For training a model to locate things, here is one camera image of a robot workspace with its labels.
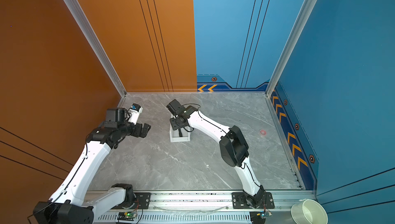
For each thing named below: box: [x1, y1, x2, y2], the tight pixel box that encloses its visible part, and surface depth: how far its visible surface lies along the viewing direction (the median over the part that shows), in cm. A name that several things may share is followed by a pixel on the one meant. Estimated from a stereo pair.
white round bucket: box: [290, 198, 329, 224], surface depth 65 cm
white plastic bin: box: [169, 123, 191, 143], surface depth 93 cm
